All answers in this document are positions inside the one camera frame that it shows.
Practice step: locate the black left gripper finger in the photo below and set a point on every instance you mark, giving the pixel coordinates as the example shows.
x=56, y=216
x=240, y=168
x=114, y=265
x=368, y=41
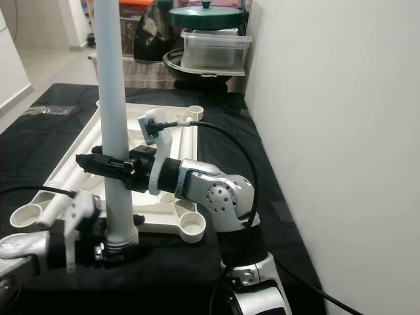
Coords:
x=125, y=256

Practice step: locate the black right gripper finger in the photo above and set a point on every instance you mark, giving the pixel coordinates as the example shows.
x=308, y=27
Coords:
x=102, y=167

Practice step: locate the white plastic table leg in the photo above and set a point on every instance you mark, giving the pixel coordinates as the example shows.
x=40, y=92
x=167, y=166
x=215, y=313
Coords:
x=62, y=172
x=110, y=79
x=59, y=207

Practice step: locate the white plastic table top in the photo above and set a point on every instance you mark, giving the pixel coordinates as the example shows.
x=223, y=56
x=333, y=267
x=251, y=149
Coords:
x=170, y=223

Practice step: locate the black tablecloth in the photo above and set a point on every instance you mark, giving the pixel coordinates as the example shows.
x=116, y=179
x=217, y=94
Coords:
x=26, y=151

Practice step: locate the crumpled clear tape piece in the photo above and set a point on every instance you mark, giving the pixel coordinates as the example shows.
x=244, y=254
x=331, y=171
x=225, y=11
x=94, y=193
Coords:
x=49, y=110

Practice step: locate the patterned cloth covered bench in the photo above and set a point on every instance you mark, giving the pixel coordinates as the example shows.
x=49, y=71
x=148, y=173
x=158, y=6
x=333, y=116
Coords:
x=144, y=72

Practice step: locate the shiny black plastic bag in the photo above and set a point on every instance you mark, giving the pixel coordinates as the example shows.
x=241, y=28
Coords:
x=151, y=29

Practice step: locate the brown printed carton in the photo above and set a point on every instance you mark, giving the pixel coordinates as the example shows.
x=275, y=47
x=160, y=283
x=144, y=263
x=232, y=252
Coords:
x=128, y=29

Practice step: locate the clear plastic food container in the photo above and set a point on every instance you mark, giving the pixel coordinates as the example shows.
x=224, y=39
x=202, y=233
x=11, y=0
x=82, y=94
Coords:
x=215, y=49

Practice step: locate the clear bin with orange lid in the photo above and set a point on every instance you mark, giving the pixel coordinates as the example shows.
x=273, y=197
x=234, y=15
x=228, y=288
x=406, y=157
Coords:
x=130, y=13

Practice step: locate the green round pot lid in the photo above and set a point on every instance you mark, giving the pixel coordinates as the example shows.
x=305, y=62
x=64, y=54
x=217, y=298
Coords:
x=207, y=16

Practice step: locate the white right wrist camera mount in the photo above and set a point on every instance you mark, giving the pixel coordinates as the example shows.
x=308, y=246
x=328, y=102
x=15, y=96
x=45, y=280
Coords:
x=161, y=164

